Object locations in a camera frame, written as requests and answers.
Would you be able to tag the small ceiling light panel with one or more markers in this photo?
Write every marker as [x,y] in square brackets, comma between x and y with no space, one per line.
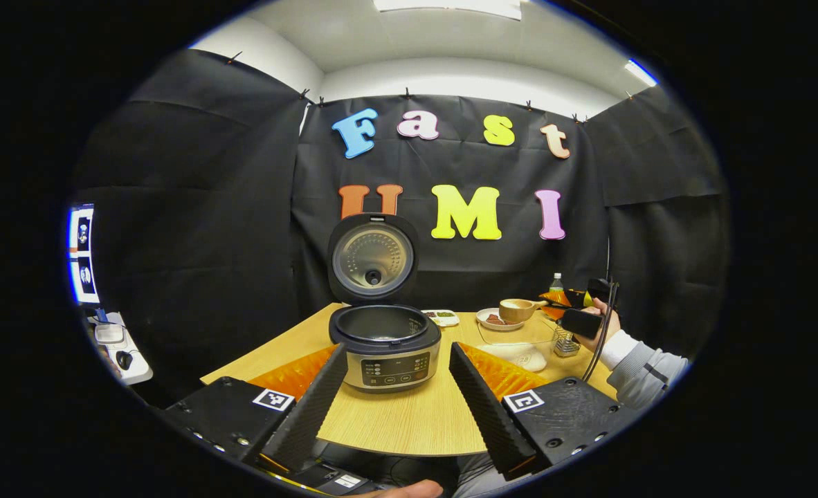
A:
[641,72]

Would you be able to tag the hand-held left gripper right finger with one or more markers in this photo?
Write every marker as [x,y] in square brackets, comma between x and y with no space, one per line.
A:
[492,422]

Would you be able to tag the black and silver rice cooker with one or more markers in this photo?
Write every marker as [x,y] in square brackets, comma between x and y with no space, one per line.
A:
[388,346]

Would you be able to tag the large ceiling light panel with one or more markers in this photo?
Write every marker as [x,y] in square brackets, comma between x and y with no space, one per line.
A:
[450,7]

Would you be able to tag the clear plastic container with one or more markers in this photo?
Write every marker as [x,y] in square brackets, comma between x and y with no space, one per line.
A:
[506,339]

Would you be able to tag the green drink bottle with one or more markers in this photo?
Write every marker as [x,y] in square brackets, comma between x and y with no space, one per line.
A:
[556,282]

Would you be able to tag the black backdrop cloth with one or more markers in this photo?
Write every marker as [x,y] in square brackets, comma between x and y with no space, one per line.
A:
[194,242]

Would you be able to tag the white compartment dish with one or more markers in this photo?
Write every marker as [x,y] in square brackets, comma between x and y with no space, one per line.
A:
[442,318]

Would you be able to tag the computer monitor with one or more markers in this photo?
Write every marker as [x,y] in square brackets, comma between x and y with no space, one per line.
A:
[84,235]

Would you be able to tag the person's grey trousers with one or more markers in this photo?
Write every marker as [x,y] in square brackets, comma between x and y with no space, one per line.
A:
[482,477]

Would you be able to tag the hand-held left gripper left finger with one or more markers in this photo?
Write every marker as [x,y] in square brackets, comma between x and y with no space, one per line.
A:
[308,415]

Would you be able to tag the black computer mouse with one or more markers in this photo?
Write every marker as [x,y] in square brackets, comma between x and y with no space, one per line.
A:
[125,360]

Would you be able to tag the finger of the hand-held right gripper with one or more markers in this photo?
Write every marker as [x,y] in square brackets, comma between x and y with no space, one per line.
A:
[556,315]
[558,299]

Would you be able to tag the round white plate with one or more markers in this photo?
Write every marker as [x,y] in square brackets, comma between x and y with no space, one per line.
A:
[485,324]

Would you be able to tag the white side table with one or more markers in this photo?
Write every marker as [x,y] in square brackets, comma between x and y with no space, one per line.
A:
[135,370]

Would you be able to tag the red braised meat piece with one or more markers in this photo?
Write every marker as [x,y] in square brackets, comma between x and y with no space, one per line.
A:
[493,319]

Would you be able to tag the wooden spoon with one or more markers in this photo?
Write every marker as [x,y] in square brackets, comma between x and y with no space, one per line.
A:
[516,312]

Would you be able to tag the small white device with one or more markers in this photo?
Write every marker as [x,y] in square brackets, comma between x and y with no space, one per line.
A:
[110,334]

